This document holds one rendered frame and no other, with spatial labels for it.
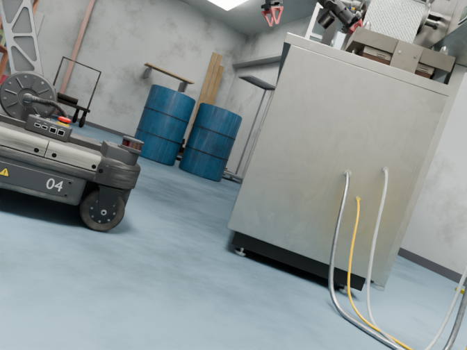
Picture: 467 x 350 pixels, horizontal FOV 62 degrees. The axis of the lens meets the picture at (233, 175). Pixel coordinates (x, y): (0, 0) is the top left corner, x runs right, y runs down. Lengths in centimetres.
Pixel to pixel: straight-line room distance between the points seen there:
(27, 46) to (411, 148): 145
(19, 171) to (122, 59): 750
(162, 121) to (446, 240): 329
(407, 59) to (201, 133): 358
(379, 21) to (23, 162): 154
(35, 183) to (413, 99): 134
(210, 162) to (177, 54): 437
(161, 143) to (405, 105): 366
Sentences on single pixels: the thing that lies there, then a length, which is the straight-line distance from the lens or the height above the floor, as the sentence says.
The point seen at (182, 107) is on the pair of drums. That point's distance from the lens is 496.
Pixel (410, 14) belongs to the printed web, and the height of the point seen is 123.
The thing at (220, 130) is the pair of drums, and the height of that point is 64.
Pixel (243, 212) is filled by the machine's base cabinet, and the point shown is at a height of 18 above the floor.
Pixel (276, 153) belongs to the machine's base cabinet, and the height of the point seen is 44.
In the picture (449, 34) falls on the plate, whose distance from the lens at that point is 192.
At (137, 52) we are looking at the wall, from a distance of 873.
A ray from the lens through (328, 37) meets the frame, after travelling 227.
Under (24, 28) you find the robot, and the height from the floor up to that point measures 55.
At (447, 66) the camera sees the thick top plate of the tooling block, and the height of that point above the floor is 99.
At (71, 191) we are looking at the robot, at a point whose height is 12.
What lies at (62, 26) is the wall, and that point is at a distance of 865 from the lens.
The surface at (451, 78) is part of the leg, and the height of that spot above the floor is 107.
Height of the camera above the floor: 37
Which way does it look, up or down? 2 degrees down
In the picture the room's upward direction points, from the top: 19 degrees clockwise
